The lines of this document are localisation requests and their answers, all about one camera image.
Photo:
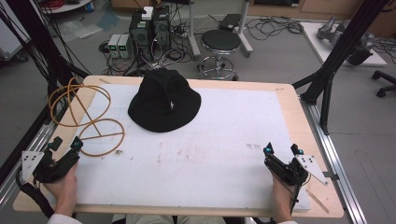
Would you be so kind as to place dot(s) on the small metal bracket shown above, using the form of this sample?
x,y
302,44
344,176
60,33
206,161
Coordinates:
x,y
330,175

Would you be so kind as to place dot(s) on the black round stool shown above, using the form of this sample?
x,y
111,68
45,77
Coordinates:
x,y
220,42

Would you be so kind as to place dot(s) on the person's right hand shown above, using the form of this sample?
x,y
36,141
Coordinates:
x,y
282,199

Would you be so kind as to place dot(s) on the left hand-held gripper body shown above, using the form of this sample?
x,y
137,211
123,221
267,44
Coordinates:
x,y
46,171

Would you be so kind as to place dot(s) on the flat black box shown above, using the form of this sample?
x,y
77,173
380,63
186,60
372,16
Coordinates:
x,y
229,21

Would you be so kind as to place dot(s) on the white table leg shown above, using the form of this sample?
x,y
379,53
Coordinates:
x,y
193,31
245,31

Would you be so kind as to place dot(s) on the aluminium rail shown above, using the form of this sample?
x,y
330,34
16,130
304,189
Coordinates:
x,y
336,161
29,149

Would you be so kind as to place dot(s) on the grey robot part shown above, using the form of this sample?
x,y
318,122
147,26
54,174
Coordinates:
x,y
330,31

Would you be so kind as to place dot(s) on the large black computer tower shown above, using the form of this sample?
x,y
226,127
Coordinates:
x,y
140,35

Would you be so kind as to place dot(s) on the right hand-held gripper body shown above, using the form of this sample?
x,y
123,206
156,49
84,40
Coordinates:
x,y
285,172

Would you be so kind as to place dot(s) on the wooden table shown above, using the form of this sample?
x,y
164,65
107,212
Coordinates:
x,y
289,102

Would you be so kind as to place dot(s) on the black bucket hat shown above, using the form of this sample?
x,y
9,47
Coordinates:
x,y
164,102

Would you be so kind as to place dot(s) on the white board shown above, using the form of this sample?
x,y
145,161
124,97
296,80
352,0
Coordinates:
x,y
320,46

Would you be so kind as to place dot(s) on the clear plastic sheet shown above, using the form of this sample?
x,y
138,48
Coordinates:
x,y
79,29

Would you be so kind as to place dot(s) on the white box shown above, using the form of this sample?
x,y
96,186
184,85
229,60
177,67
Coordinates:
x,y
147,13

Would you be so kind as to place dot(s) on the white foam mat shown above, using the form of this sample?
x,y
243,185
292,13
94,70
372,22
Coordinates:
x,y
202,149

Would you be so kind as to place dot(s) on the black office chair base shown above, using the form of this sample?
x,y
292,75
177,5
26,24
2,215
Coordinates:
x,y
384,82

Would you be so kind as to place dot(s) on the round white table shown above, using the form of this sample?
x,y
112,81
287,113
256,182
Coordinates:
x,y
67,5

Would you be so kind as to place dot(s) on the grey power supply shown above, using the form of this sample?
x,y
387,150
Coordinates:
x,y
113,45
125,46

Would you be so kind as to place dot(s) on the black metal frame post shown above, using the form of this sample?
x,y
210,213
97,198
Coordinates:
x,y
40,40
345,46

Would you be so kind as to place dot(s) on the person's left hand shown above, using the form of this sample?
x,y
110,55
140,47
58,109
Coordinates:
x,y
64,193

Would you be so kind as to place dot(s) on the small black computer tower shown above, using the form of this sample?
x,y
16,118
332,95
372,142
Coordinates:
x,y
162,28

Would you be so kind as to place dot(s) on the thin wooden stick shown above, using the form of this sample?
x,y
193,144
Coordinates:
x,y
317,201

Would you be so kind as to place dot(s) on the grey equipment case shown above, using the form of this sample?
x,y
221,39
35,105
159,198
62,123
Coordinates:
x,y
11,40

